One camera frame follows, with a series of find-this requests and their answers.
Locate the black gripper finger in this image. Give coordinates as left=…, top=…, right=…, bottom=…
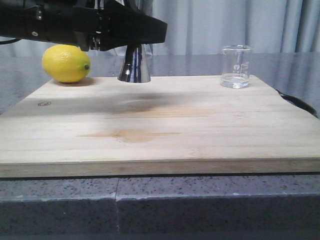
left=99, top=0, right=168, bottom=51

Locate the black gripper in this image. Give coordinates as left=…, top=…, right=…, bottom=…
left=0, top=0, right=99, bottom=52

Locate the silver double jigger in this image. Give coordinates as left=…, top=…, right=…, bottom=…
left=117, top=44, right=151, bottom=83

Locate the clear glass beaker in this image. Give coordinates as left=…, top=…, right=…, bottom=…
left=220, top=44, right=254, bottom=89

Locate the yellow lemon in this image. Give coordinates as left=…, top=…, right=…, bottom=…
left=41, top=44, right=91, bottom=84

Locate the grey curtain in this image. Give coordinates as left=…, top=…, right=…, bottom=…
left=0, top=0, right=320, bottom=58

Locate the wooden cutting board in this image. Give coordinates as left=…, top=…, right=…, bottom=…
left=0, top=75, right=320, bottom=178

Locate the black cable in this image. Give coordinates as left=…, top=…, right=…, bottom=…
left=0, top=36, right=22, bottom=46

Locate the black cutting board handle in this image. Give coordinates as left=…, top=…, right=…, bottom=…
left=276, top=89, right=318, bottom=118

